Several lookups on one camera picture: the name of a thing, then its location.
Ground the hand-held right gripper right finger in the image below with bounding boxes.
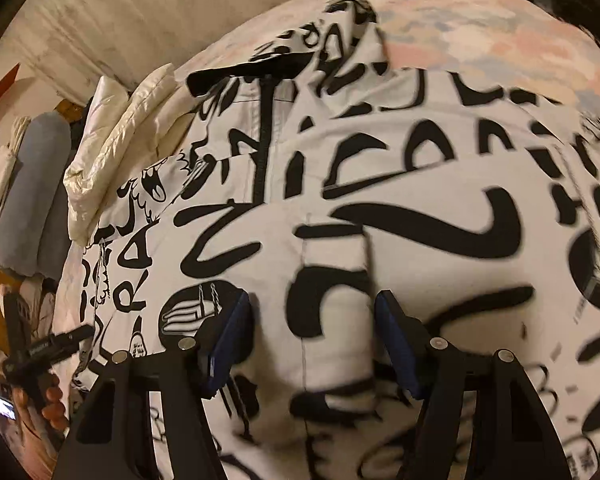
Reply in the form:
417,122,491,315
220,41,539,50
375,290,573,480

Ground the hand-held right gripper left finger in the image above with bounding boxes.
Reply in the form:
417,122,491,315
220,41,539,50
52,290,253,480

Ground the white black graffiti print jacket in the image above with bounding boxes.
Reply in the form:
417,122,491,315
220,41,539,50
72,0,600,480

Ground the person's left hand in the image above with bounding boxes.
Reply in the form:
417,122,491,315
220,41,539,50
12,372,67,436

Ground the beige quilt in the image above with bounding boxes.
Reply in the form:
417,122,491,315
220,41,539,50
20,277,58,341

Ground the grey bolster pillow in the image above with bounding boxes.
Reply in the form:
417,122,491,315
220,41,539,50
40,175,78,281
0,112,73,276

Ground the white folded cloth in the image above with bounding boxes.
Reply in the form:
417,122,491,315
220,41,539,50
0,116,33,226

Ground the white puffer jacket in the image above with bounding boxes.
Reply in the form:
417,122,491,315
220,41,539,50
62,62,191,243

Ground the black cloth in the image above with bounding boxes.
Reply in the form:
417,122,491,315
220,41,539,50
80,95,103,133

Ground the pastel patterned bed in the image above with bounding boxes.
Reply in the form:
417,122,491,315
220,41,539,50
175,0,600,126

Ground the beige curtain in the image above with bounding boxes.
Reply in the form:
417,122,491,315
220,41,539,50
0,0,496,111

